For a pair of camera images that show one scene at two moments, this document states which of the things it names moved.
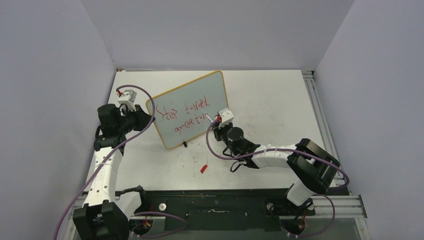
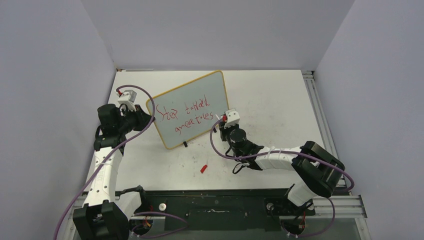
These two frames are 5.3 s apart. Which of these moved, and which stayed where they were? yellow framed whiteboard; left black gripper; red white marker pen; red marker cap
Moved: red white marker pen
Stayed: left black gripper; red marker cap; yellow framed whiteboard
